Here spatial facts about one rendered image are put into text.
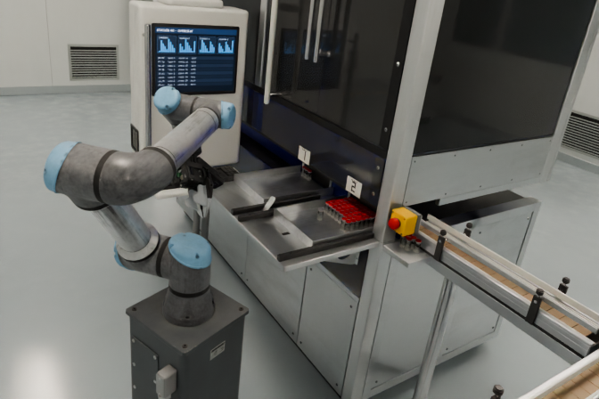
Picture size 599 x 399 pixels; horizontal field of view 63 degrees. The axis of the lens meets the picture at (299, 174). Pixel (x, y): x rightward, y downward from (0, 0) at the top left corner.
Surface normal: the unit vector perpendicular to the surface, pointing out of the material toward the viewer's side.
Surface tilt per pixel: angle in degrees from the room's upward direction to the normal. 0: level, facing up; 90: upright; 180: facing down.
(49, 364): 0
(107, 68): 90
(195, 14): 90
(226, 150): 90
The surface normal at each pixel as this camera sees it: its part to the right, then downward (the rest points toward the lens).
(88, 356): 0.11, -0.92
